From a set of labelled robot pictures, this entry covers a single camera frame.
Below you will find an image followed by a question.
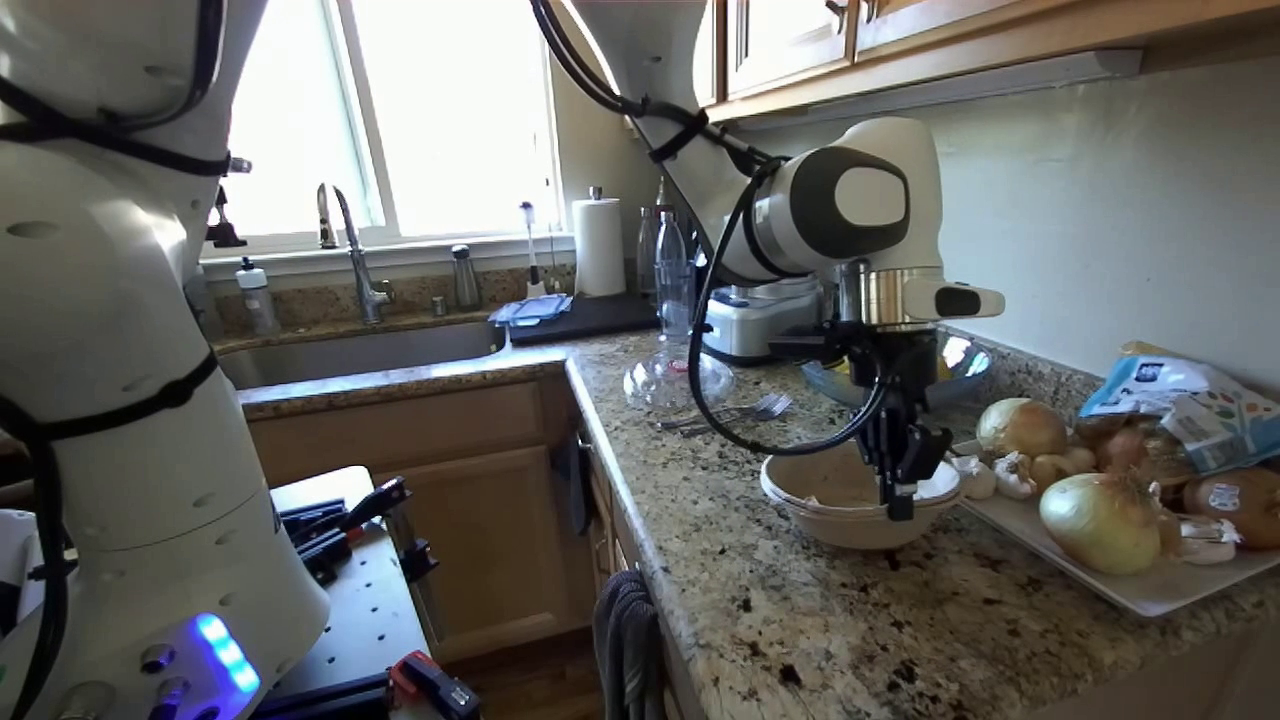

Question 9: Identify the yellow onion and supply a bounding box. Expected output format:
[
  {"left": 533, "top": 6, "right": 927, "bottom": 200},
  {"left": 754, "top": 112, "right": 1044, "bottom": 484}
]
[
  {"left": 1038, "top": 466, "right": 1170, "bottom": 581},
  {"left": 974, "top": 391, "right": 1072, "bottom": 464}
]

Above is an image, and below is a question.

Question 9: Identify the wooden base cabinet door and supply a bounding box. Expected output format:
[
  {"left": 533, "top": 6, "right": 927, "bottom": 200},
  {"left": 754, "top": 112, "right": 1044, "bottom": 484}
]
[{"left": 379, "top": 439, "right": 592, "bottom": 663}]

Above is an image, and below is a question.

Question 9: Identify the dish brush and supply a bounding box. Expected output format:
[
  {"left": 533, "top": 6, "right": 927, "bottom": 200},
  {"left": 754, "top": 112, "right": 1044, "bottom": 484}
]
[{"left": 517, "top": 195, "right": 552, "bottom": 301}]

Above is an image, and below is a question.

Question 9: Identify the blue plastic container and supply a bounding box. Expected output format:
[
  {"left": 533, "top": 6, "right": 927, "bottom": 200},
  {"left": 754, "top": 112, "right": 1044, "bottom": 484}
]
[{"left": 489, "top": 293, "right": 582, "bottom": 336}]

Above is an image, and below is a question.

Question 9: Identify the clear soap bottle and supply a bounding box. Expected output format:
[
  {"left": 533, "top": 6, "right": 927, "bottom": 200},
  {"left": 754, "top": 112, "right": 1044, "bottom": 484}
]
[{"left": 232, "top": 250, "right": 280, "bottom": 340}]

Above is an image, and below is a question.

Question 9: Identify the clear plastic bottle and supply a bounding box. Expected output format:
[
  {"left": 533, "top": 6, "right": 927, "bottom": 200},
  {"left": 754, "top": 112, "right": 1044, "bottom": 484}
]
[{"left": 650, "top": 202, "right": 699, "bottom": 343}]

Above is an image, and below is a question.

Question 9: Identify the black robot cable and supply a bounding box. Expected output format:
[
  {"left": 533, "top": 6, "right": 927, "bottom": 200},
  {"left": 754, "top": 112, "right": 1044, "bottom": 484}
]
[{"left": 527, "top": 0, "right": 896, "bottom": 461}]

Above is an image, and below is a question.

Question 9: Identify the white garlic bulb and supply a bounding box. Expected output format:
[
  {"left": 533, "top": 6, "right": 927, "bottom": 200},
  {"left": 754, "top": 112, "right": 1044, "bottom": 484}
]
[{"left": 1175, "top": 512, "right": 1244, "bottom": 567}]

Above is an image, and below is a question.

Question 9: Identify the white ceramic bowl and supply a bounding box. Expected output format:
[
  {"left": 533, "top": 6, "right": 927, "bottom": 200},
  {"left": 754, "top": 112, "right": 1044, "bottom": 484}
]
[
  {"left": 780, "top": 502, "right": 946, "bottom": 555},
  {"left": 756, "top": 442, "right": 974, "bottom": 532}
]

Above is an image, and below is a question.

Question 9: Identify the black hand tool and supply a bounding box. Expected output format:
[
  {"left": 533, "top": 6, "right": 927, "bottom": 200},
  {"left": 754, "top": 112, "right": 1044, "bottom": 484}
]
[{"left": 280, "top": 472, "right": 411, "bottom": 581}]

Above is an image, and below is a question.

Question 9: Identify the white rectangular plate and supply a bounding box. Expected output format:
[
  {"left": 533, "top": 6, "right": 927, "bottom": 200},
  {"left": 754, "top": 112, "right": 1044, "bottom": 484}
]
[{"left": 955, "top": 448, "right": 1280, "bottom": 620}]

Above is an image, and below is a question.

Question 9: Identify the steel kitchen sink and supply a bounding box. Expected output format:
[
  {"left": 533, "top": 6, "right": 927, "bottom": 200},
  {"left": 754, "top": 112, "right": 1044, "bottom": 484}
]
[{"left": 215, "top": 317, "right": 509, "bottom": 391}]

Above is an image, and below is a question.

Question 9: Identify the metal kitchen faucet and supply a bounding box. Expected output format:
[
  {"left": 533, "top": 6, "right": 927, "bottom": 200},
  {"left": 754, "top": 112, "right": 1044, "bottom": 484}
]
[{"left": 311, "top": 178, "right": 398, "bottom": 323}]

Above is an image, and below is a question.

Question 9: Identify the bright kitchen window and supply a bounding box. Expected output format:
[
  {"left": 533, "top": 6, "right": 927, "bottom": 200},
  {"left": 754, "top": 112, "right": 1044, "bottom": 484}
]
[{"left": 215, "top": 0, "right": 571, "bottom": 250}]

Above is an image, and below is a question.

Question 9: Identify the brown skinned onion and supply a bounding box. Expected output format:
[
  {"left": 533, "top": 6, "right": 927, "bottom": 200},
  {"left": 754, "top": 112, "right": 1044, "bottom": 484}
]
[
  {"left": 1091, "top": 419, "right": 1184, "bottom": 484},
  {"left": 1184, "top": 464, "right": 1280, "bottom": 555}
]

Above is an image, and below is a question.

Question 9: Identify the blue white food package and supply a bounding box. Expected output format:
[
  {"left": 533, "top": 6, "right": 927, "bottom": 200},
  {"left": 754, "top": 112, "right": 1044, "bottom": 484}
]
[{"left": 1075, "top": 343, "right": 1280, "bottom": 481}]

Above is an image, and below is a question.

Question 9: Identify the dark hanging cloth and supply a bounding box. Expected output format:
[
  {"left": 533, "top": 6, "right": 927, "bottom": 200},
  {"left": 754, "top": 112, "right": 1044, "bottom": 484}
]
[{"left": 547, "top": 427, "right": 602, "bottom": 539}]

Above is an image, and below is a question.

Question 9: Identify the white paper towel roll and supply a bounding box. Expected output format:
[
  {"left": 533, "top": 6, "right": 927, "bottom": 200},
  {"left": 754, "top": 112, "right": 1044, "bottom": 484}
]
[{"left": 567, "top": 190, "right": 633, "bottom": 301}]

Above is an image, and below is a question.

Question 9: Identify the black drying mat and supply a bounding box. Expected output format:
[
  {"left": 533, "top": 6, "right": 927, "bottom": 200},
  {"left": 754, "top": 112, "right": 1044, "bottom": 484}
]
[{"left": 494, "top": 289, "right": 662, "bottom": 355}]

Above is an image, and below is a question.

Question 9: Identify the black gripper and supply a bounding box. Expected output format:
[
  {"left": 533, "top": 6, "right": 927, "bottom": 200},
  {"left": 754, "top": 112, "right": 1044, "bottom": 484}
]
[{"left": 829, "top": 323, "right": 959, "bottom": 523}]

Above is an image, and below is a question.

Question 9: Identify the blue grey hanging towel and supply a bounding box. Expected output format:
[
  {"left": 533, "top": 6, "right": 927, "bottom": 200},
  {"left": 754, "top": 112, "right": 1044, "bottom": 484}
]
[{"left": 588, "top": 567, "right": 674, "bottom": 720}]

